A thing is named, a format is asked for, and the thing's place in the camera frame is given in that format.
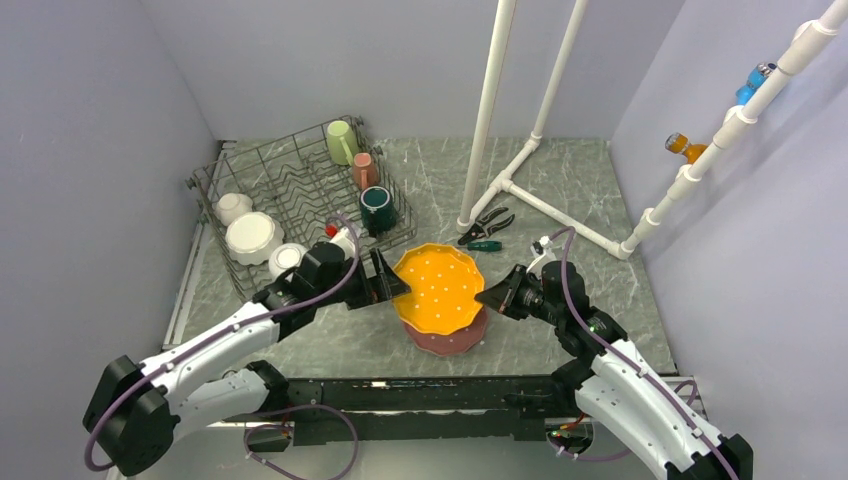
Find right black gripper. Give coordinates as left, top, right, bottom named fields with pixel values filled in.
left=476, top=262, right=564, bottom=325

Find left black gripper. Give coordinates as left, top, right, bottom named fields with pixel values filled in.
left=314, top=246, right=410, bottom=310

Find yellow polka dot plate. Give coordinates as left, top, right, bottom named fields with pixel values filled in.
left=392, top=243, right=485, bottom=335

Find dark green mug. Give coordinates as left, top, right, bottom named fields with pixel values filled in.
left=359, top=185, right=397, bottom=237

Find red plate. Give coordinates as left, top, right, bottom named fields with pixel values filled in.
left=403, top=308, right=489, bottom=357

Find small red-brown mug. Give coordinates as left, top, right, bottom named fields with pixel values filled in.
left=352, top=153, right=379, bottom=190

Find grey wire dish rack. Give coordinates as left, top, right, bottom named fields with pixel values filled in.
left=187, top=116, right=417, bottom=300

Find floral scalloped small plate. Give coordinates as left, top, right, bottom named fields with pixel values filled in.
left=225, top=212, right=285, bottom=266

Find light green mug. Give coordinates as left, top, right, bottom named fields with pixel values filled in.
left=326, top=120, right=360, bottom=166

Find white scalloped small bowl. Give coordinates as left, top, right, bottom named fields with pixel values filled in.
left=213, top=193, right=253, bottom=227

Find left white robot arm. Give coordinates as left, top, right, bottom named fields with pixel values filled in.
left=82, top=242, right=411, bottom=476

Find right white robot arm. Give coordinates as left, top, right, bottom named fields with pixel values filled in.
left=475, top=260, right=754, bottom=479

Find orange clamp on pipe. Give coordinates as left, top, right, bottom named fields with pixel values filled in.
left=665, top=132, right=708, bottom=164

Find blue clamp on pipe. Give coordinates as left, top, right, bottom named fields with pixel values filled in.
left=735, top=62, right=777, bottom=105

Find white PVC pipe diagonal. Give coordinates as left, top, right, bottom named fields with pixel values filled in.
left=614, top=1, right=847, bottom=260

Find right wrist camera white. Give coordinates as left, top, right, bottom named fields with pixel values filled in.
left=527, top=236, right=556, bottom=276

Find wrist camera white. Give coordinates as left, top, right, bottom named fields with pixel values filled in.
left=325, top=224, right=361, bottom=259
left=527, top=236, right=556, bottom=276

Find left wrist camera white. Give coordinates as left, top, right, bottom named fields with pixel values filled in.
left=325, top=224, right=361, bottom=259

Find black handled pliers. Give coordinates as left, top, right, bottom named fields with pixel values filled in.
left=458, top=207, right=516, bottom=246

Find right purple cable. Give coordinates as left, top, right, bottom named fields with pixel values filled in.
left=544, top=227, right=740, bottom=480

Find purple cable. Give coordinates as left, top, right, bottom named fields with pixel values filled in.
left=84, top=213, right=362, bottom=480
left=544, top=227, right=740, bottom=480

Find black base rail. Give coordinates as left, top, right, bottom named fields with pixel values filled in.
left=226, top=374, right=592, bottom=446

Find white PVC pipe frame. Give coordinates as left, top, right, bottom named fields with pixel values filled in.
left=455, top=0, right=634, bottom=261

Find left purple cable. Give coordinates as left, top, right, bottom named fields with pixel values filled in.
left=84, top=213, right=362, bottom=480

